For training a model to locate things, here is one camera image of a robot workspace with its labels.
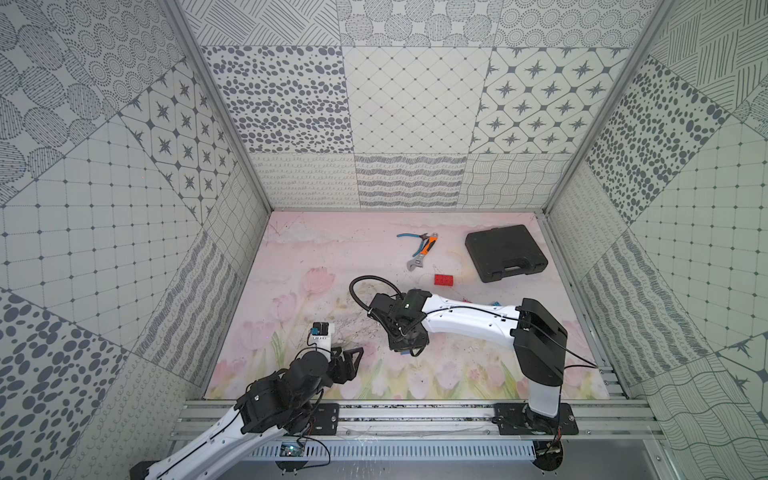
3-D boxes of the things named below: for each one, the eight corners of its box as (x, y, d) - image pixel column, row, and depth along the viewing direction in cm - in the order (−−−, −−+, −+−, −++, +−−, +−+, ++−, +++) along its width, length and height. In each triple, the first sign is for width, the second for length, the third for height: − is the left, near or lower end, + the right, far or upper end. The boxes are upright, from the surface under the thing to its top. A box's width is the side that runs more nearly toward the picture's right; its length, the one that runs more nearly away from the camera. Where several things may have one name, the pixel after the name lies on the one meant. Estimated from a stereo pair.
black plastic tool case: (481, 284, 101) (485, 275, 97) (462, 242, 113) (465, 232, 109) (545, 273, 104) (551, 264, 100) (520, 233, 116) (525, 223, 112)
